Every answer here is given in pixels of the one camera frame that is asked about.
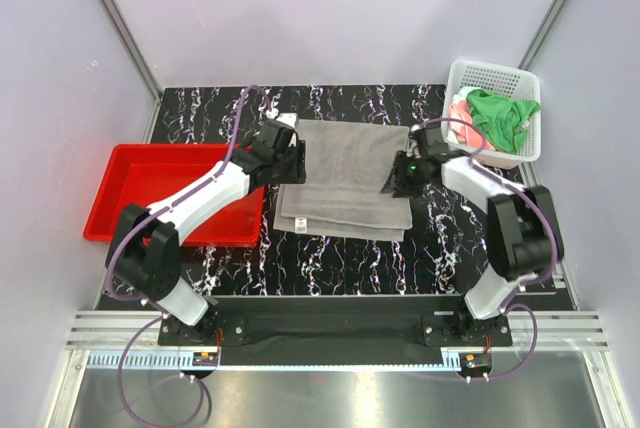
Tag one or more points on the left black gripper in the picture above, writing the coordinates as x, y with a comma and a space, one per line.
297, 173

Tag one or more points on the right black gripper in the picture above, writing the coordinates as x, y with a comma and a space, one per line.
397, 179

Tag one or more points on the grey towel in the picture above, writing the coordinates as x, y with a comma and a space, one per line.
347, 165

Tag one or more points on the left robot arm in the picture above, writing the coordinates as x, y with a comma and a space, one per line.
145, 251

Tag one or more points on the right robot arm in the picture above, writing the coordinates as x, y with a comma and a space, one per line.
523, 240

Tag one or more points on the pink towel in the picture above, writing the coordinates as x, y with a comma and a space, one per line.
461, 131

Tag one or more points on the white towel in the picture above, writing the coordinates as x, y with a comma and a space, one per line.
461, 95

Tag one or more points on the green towel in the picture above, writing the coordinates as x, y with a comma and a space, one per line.
502, 120

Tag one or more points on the red plastic tray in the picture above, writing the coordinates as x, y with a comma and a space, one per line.
147, 173

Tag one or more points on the white plastic basket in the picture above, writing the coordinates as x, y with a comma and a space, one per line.
511, 82

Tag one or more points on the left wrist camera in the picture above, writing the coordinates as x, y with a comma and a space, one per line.
289, 119

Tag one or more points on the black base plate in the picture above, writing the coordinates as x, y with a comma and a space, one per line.
335, 331

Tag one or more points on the left aluminium frame post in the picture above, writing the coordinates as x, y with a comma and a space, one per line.
124, 34

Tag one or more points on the aluminium frame post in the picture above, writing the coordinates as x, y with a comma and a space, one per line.
124, 34
542, 33

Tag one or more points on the right aluminium frame post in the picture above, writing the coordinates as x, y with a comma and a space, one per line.
542, 33

